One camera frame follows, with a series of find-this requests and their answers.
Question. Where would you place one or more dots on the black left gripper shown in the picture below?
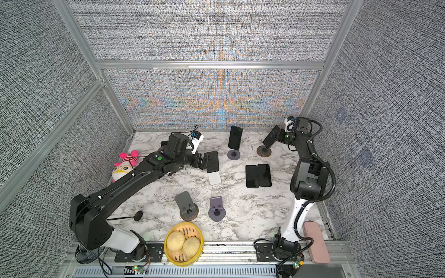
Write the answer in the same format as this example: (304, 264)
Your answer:
(197, 164)

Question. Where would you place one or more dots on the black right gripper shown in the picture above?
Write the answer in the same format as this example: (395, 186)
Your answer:
(280, 136)

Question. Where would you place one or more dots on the black phone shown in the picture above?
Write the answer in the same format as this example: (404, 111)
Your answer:
(252, 176)
(212, 162)
(235, 138)
(272, 137)
(264, 175)

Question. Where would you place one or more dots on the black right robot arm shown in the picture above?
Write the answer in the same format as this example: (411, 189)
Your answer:
(307, 184)

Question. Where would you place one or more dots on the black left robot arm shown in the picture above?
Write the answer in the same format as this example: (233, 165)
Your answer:
(88, 215)

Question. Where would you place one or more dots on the white folding phone stand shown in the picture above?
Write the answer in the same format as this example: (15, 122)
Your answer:
(214, 178)

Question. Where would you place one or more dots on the brown round stand back right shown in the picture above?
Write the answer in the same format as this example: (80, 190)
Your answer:
(263, 151)

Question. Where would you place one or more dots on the purple round stand back centre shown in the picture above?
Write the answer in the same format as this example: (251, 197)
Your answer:
(233, 155)

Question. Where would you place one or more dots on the purple round stand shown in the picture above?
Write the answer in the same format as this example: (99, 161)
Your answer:
(233, 155)
(217, 212)

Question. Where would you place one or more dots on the purple round stand front centre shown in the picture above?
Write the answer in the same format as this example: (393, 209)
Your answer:
(217, 212)

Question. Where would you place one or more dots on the pink white plush toy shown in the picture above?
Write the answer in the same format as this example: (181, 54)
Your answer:
(128, 162)

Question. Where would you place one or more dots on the left steamed bun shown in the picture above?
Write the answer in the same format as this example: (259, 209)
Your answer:
(175, 241)

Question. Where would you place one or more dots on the steamed bun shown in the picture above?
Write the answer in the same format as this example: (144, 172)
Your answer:
(175, 241)
(190, 247)

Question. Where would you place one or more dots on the yellow bamboo steamer basket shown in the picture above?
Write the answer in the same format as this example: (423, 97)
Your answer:
(189, 230)

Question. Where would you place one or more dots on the black ladle spoon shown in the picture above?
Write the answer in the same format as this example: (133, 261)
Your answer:
(136, 217)

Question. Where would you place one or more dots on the right steamed bun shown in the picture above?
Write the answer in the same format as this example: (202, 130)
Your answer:
(190, 247)

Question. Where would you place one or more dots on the pink rectangular pad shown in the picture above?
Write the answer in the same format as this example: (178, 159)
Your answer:
(318, 251)

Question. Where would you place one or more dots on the dark fluted cup tray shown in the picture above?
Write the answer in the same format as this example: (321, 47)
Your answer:
(83, 256)

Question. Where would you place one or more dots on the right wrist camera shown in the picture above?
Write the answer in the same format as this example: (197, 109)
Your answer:
(290, 124)

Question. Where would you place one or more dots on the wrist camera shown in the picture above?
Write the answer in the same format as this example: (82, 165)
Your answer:
(290, 124)
(196, 139)

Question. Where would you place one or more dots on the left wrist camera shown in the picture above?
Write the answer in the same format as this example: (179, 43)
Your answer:
(196, 139)

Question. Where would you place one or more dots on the aluminium front rail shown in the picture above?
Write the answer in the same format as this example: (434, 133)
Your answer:
(224, 259)

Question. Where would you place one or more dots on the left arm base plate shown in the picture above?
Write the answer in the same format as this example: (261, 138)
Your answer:
(152, 252)

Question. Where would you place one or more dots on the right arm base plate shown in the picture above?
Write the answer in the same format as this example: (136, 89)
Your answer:
(264, 252)

